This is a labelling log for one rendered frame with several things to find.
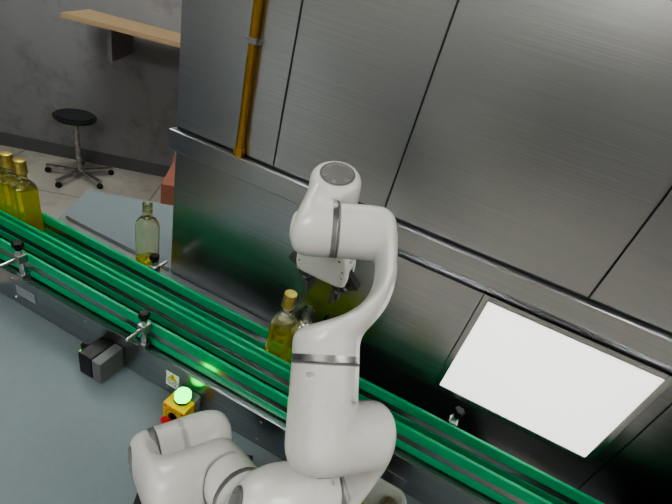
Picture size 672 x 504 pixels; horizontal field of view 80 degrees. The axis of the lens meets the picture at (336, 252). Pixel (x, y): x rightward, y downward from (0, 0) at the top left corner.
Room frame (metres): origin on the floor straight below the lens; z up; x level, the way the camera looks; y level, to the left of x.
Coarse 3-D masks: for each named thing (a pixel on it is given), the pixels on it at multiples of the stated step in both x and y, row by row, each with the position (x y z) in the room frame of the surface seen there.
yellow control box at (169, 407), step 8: (192, 392) 0.69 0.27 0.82; (168, 400) 0.65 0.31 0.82; (192, 400) 0.67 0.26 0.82; (200, 400) 0.69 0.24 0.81; (168, 408) 0.64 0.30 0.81; (176, 408) 0.64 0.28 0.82; (184, 408) 0.64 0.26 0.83; (192, 408) 0.66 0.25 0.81; (168, 416) 0.63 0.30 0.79; (176, 416) 0.63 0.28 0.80
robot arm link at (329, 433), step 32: (320, 384) 0.31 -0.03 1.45; (352, 384) 0.33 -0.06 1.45; (288, 416) 0.29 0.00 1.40; (320, 416) 0.29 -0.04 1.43; (352, 416) 0.30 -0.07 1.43; (384, 416) 0.33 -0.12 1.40; (288, 448) 0.27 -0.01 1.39; (320, 448) 0.26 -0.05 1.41; (352, 448) 0.28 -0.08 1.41; (384, 448) 0.30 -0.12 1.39; (352, 480) 0.30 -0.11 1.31
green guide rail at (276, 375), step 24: (0, 216) 1.00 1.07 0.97; (24, 240) 0.98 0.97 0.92; (72, 264) 0.93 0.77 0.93; (96, 288) 0.90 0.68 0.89; (120, 288) 0.88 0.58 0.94; (168, 312) 0.83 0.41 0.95; (192, 336) 0.81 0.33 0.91; (216, 336) 0.79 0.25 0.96; (240, 360) 0.77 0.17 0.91; (264, 360) 0.75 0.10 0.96; (288, 384) 0.74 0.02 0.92
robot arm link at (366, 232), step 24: (360, 216) 0.46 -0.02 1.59; (384, 216) 0.47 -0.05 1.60; (360, 240) 0.45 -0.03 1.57; (384, 240) 0.45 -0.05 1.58; (384, 264) 0.43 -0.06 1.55; (384, 288) 0.41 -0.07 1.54; (360, 312) 0.38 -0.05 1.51; (312, 336) 0.35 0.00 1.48; (336, 336) 0.35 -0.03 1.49; (360, 336) 0.37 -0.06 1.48; (312, 360) 0.33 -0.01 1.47; (336, 360) 0.33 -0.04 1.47
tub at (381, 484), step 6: (378, 480) 0.60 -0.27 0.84; (384, 480) 0.60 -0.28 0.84; (378, 486) 0.59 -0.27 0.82; (384, 486) 0.59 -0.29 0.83; (390, 486) 0.59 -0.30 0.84; (372, 492) 0.59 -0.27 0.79; (378, 492) 0.59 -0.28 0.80; (384, 492) 0.59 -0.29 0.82; (390, 492) 0.58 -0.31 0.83; (396, 492) 0.58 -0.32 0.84; (402, 492) 0.58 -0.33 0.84; (366, 498) 0.58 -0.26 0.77; (372, 498) 0.59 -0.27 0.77; (378, 498) 0.58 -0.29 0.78; (396, 498) 0.58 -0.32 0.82; (402, 498) 0.57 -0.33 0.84
